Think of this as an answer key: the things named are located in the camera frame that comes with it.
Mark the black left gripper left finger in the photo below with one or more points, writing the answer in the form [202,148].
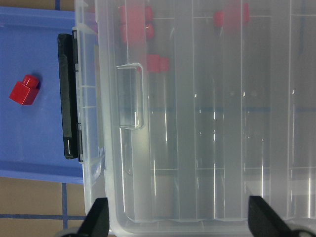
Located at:
[97,220]

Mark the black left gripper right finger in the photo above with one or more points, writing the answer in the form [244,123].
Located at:
[263,221]

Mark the clear plastic box lid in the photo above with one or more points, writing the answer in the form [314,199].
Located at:
[222,98]

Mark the red block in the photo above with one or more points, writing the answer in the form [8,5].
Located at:
[136,33]
[25,91]
[157,64]
[134,13]
[232,16]

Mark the clear plastic storage box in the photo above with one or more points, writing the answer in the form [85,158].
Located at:
[197,116]

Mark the red block in box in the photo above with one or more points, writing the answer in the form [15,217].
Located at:
[134,13]
[136,33]
[157,64]

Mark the blue plastic tray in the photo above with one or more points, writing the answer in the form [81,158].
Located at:
[31,138]

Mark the red block under lid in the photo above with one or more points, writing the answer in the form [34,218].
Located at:
[232,16]

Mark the black box latch handle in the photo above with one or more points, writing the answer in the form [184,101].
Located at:
[67,60]

